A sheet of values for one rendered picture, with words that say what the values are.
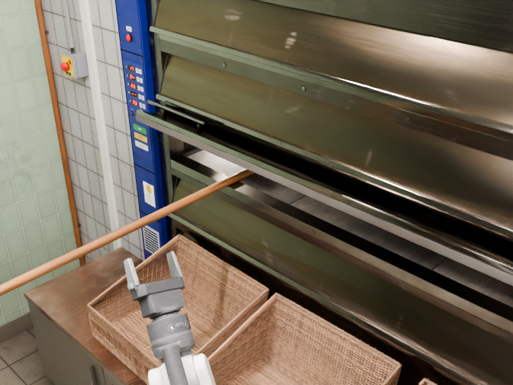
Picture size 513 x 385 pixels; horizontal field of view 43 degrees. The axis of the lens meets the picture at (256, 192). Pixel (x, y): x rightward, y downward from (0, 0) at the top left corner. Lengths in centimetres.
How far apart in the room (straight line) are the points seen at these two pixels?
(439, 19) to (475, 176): 41
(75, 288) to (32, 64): 107
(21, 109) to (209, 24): 134
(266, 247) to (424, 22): 107
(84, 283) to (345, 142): 154
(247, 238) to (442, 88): 106
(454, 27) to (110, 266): 203
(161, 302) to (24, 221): 222
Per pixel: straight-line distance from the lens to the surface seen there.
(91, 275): 311
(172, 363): 133
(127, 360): 258
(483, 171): 177
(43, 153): 346
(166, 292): 139
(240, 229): 250
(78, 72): 302
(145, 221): 224
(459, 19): 168
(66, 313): 292
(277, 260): 239
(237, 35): 218
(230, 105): 229
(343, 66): 190
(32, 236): 360
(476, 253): 168
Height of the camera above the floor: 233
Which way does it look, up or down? 28 degrees down
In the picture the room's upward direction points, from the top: 1 degrees counter-clockwise
